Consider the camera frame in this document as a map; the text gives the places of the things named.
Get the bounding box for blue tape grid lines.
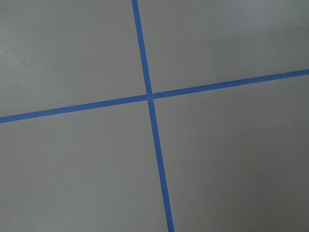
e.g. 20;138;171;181
0;0;309;232

